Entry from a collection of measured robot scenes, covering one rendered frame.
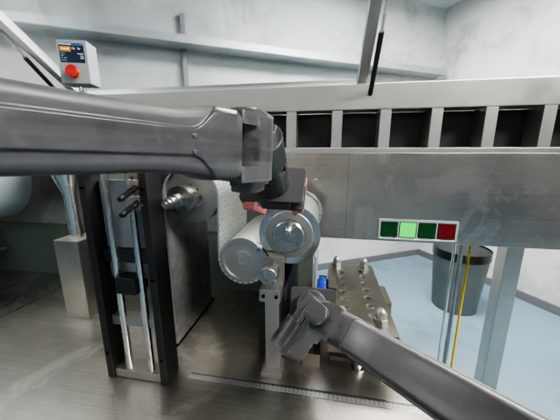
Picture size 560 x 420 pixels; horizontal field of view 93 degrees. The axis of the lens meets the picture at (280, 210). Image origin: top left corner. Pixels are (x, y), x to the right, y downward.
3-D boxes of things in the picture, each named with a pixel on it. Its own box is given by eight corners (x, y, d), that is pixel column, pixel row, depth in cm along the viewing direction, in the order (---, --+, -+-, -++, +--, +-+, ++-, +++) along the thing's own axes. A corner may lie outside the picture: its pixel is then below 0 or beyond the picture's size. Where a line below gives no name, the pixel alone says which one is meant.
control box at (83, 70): (57, 81, 65) (49, 35, 63) (73, 87, 71) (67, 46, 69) (87, 82, 66) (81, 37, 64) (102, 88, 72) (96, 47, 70)
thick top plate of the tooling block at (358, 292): (327, 351, 65) (327, 329, 64) (327, 277, 103) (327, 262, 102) (397, 360, 62) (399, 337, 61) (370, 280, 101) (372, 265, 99)
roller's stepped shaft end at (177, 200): (157, 212, 56) (155, 197, 56) (172, 206, 62) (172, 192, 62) (171, 212, 56) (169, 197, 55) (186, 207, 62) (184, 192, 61)
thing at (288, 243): (270, 249, 63) (274, 218, 62) (272, 246, 65) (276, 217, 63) (301, 255, 62) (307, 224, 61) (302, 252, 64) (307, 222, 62)
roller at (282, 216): (262, 252, 66) (269, 207, 63) (280, 224, 91) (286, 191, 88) (308, 262, 64) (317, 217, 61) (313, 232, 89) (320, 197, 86)
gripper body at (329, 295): (334, 320, 61) (337, 324, 54) (290, 314, 62) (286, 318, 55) (336, 290, 62) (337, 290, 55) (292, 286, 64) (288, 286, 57)
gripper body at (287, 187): (302, 207, 42) (300, 182, 36) (241, 204, 44) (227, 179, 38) (306, 174, 45) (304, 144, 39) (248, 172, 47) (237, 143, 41)
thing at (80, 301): (52, 320, 89) (17, 142, 76) (89, 297, 102) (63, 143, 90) (90, 324, 86) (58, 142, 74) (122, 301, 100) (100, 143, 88)
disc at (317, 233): (255, 256, 67) (263, 198, 63) (255, 255, 67) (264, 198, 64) (313, 269, 65) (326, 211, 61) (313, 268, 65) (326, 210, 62)
